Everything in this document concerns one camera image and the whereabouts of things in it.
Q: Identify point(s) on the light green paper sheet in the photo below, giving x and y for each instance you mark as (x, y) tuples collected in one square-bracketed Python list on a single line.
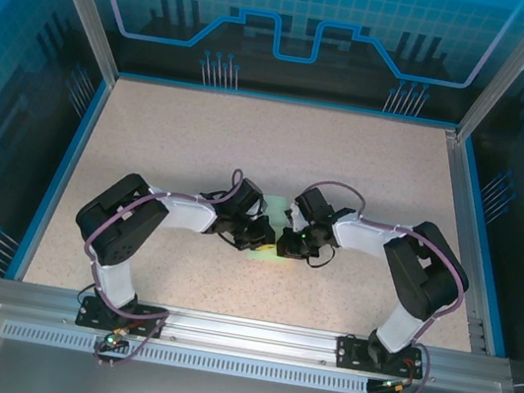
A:
[(276, 206)]

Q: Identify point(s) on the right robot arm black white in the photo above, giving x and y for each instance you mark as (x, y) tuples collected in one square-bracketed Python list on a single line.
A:
[(423, 282)]

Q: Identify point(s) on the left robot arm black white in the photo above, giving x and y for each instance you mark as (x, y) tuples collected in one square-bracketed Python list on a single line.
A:
[(111, 232)]

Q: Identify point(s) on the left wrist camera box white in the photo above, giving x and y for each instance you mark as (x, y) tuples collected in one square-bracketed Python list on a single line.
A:
[(257, 210)]

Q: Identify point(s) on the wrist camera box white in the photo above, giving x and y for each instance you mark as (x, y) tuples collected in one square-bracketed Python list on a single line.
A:
[(296, 217), (257, 210)]

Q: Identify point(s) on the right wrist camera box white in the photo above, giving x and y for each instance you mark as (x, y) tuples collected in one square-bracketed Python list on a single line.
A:
[(296, 217)]

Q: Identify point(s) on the aluminium mounting rail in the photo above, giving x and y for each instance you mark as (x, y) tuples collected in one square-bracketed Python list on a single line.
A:
[(245, 336)]

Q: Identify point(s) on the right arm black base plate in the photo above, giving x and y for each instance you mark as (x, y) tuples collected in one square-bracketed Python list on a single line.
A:
[(352, 353)]

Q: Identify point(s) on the aluminium side rail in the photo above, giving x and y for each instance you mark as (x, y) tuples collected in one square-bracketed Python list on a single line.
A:
[(463, 248)]

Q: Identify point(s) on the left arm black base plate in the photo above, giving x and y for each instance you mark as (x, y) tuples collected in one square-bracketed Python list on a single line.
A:
[(93, 317)]

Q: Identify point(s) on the aluminium frame post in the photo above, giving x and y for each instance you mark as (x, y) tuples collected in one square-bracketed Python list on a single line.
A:
[(510, 76), (82, 8)]

